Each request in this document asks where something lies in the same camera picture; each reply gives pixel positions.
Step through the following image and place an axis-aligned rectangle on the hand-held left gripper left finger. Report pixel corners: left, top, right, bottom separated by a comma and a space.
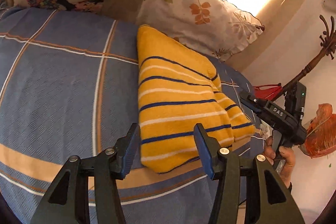
30, 123, 141, 224

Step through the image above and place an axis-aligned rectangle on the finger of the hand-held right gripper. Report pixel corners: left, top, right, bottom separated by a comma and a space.
239, 91, 263, 114

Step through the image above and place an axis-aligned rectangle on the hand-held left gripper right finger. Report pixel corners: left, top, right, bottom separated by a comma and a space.
193, 123, 306, 224

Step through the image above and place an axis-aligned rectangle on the yellow striped knit sweater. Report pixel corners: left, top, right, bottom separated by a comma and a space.
136, 25, 256, 174

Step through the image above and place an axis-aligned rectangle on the person's right hand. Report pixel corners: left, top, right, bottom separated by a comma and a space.
263, 136, 296, 188

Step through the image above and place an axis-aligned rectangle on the red cloth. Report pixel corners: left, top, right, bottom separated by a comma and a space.
253, 84, 284, 102

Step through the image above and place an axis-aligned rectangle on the orange crinkled bag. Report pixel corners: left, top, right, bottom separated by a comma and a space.
299, 103, 336, 159

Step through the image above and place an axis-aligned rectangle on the wooden coat rack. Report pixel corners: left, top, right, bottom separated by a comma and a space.
282, 14, 336, 94

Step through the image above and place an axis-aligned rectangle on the white leaf print pillow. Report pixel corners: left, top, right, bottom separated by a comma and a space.
135, 0, 265, 62

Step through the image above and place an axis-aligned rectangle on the blue plaid blanket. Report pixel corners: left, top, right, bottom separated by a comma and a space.
0, 5, 265, 224

